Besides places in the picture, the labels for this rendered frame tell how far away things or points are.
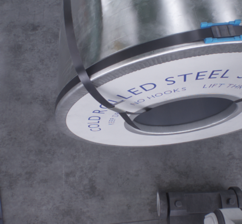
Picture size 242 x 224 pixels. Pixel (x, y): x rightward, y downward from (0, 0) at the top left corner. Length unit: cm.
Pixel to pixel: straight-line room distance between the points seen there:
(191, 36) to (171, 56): 7
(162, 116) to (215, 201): 71
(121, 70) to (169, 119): 80
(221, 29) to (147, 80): 26
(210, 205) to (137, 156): 63
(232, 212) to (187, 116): 56
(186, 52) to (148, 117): 78
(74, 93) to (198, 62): 40
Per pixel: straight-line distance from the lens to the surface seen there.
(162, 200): 165
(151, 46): 63
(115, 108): 77
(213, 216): 127
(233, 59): 72
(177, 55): 63
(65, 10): 80
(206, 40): 61
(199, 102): 142
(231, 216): 125
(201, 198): 171
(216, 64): 72
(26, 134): 208
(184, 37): 63
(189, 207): 169
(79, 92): 76
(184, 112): 142
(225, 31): 65
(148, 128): 132
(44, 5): 281
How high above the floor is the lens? 183
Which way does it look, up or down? 68 degrees down
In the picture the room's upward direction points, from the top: 1 degrees counter-clockwise
